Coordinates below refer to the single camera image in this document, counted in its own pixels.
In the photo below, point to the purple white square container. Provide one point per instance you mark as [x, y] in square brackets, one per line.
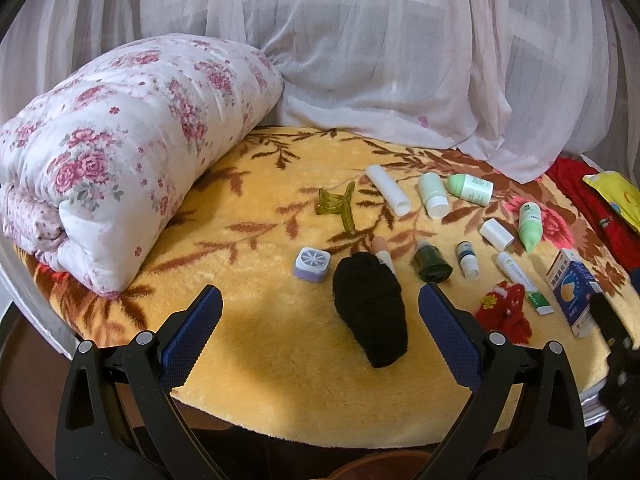
[312, 264]

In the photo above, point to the small blue-label dropper bottle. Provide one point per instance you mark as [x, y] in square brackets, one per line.
[468, 260]

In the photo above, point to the orange trash bin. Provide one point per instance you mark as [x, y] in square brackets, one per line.
[390, 465]

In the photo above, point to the floral rolled quilt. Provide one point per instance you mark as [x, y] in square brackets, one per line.
[93, 170]

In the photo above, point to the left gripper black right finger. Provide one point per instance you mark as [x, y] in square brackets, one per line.
[523, 419]

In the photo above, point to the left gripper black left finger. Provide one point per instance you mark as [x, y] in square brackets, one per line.
[117, 419]

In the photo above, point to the red knitted sock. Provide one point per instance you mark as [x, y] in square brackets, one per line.
[501, 310]

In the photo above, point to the small white cap bottle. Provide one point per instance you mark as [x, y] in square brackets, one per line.
[496, 234]

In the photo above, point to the dark green glass bottle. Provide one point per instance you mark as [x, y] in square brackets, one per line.
[430, 264]

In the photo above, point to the green plastic clip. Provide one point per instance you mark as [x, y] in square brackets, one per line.
[339, 204]

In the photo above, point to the white green ointment tube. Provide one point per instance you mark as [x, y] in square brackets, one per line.
[508, 266]

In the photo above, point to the yellow floral plush blanket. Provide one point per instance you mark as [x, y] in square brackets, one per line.
[281, 361]

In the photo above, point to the green labelled lying bottle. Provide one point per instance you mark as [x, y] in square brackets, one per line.
[475, 190]

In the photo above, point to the black sock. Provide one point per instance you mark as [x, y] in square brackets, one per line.
[368, 299]

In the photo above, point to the blue white medicine box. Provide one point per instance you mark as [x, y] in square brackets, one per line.
[573, 285]

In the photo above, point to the red cloth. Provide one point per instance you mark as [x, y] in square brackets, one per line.
[620, 239]

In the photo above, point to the yellow plush pillow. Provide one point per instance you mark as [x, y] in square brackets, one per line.
[619, 193]

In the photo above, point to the white tube bottle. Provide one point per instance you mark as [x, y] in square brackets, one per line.
[390, 190]

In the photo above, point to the green small tube bottle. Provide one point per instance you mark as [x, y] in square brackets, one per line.
[530, 225]

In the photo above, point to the pale green white-capped bottle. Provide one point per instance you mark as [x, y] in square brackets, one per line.
[433, 195]

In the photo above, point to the sheer white pink curtain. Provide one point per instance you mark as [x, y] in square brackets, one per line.
[515, 83]

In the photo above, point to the beige lip balm stick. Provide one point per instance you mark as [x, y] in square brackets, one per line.
[380, 250]

